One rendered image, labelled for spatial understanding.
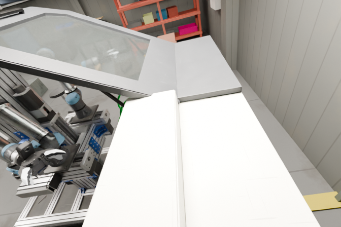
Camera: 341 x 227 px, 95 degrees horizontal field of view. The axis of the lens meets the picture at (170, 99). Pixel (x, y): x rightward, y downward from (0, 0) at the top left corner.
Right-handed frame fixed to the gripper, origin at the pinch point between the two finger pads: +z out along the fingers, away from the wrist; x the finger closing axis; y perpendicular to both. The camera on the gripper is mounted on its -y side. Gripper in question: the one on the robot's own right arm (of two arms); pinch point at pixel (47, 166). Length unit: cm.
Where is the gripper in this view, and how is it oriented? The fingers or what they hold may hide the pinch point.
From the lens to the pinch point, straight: 83.5
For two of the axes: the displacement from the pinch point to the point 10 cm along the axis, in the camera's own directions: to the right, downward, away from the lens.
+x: -4.1, 5.4, -7.4
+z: 9.0, 0.9, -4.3
